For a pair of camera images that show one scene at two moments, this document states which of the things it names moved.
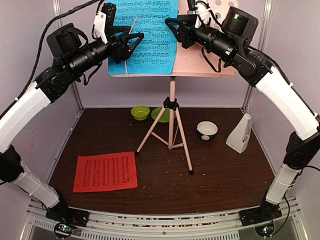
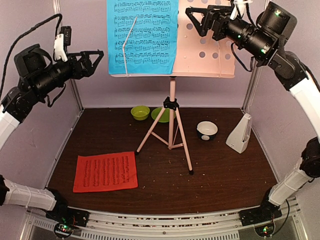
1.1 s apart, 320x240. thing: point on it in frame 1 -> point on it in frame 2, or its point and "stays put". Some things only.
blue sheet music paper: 156,52 stays put
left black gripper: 124,51 -> 87,69
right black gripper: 185,28 -> 221,13
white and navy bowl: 207,130 stays put
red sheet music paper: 105,172 stays put
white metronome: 239,138 stays put
